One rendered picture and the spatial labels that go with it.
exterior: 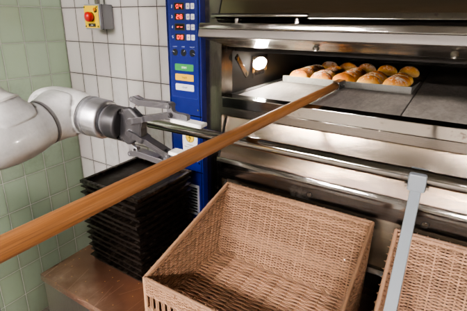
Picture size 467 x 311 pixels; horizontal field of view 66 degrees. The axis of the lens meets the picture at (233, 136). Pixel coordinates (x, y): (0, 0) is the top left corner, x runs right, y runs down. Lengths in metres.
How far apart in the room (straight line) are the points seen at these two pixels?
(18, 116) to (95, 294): 0.76
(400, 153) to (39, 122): 0.97
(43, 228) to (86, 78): 1.42
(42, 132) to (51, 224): 0.33
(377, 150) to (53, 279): 1.18
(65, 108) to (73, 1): 1.09
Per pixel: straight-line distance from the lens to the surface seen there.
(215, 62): 1.34
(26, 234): 0.50
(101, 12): 1.65
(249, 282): 1.34
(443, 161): 1.19
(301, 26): 1.03
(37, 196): 2.01
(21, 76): 1.86
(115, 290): 1.37
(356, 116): 1.16
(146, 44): 1.55
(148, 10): 1.54
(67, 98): 0.87
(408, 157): 1.19
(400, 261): 0.75
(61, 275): 1.50
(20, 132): 0.79
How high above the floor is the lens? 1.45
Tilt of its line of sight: 18 degrees down
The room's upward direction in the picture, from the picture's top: 1 degrees clockwise
